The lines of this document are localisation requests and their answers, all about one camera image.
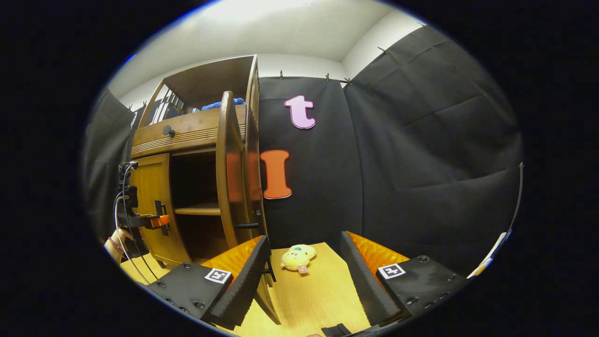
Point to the ceiling light panel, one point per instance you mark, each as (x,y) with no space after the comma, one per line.
(262,7)

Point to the cream plush toy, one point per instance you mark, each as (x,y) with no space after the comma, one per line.
(297,256)

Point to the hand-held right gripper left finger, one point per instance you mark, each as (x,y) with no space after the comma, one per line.
(245,285)

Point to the wooden double-door shoe cabinet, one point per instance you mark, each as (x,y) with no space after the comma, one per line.
(210,79)

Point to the wooden shoe cabinet door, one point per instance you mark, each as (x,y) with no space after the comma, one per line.
(229,178)
(149,187)

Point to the black backdrop cloth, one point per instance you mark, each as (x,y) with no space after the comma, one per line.
(421,164)

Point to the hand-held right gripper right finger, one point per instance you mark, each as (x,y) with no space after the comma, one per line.
(362,281)

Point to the wooden inner shelf board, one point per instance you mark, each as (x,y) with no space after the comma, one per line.
(196,210)

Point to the dark blue book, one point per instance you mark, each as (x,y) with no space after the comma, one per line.
(177,108)

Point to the black round drawer knob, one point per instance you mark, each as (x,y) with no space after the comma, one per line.
(167,130)

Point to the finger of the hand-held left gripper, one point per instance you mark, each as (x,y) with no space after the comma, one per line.
(160,221)

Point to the blue towel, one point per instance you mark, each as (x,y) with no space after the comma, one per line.
(220,105)

